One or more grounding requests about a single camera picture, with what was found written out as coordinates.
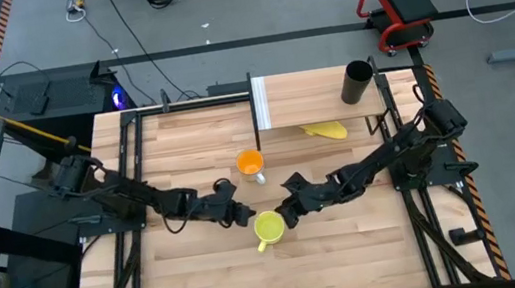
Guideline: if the thin black looped cable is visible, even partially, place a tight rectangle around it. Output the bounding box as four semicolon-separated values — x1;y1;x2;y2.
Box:
0;56;55;103

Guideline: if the tall black tumbler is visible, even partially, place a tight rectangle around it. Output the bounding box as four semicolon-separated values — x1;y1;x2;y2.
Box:
335;57;379;107

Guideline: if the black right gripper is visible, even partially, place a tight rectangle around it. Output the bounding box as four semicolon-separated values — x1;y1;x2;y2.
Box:
270;166;350;232

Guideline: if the long black floor cable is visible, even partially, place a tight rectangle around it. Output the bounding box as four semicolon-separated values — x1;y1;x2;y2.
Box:
100;0;204;110

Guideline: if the orange-lined mug with white handle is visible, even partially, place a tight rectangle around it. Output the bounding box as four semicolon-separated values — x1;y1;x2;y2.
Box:
233;146;269;189

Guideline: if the white coiled cable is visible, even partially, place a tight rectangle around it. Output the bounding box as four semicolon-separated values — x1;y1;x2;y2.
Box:
63;0;95;24

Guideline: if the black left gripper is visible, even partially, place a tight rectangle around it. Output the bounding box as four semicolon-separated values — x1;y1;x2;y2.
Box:
191;174;259;234

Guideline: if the yellow cloth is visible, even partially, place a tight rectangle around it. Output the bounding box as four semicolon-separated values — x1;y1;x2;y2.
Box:
298;118;350;147

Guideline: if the orange black hazard strip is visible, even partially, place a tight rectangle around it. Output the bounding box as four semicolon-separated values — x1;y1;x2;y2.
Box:
421;55;514;288

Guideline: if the black computer tower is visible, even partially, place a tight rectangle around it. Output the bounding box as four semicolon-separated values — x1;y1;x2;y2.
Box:
0;55;140;151

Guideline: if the small black flat device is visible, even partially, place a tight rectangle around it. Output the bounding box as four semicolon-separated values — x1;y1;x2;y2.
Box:
27;95;52;117

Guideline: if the pale yellow mug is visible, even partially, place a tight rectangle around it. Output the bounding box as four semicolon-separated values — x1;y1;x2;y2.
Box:
250;208;290;255

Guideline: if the black aluminium table frame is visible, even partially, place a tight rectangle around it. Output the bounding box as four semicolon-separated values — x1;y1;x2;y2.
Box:
51;57;506;288

